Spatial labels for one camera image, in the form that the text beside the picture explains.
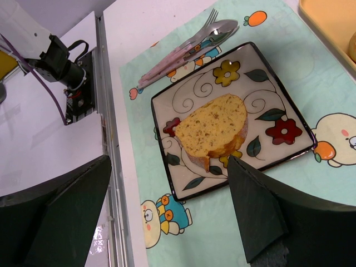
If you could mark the pink handled spoon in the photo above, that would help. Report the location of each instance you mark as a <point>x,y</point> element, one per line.
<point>215,29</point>

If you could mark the glazed bagel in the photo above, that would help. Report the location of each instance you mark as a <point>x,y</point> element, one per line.
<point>352,47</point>

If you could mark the floral square plate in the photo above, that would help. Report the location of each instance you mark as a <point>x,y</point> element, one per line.
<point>277,132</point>

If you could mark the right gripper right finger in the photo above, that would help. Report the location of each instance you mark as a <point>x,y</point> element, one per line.
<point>282,226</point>

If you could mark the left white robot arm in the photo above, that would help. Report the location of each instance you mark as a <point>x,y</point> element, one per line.
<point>40,49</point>

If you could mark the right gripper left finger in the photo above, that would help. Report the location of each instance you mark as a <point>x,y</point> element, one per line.
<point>53,223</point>

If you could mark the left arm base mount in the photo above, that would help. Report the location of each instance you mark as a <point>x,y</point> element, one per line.
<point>81,103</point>

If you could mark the herb bread slice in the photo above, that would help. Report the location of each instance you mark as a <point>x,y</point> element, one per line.
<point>214,130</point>

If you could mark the pink handled knife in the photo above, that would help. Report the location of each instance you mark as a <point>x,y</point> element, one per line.
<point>198,56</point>

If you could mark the aluminium front rail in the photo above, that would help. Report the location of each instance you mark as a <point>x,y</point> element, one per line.
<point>120,245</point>

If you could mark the mint cartoon placemat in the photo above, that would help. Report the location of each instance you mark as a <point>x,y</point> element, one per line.
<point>203,230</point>

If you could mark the yellow plastic tray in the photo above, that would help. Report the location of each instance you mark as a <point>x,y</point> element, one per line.
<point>335,21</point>

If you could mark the pink handled fork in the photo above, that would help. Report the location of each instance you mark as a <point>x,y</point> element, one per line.
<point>178,51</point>

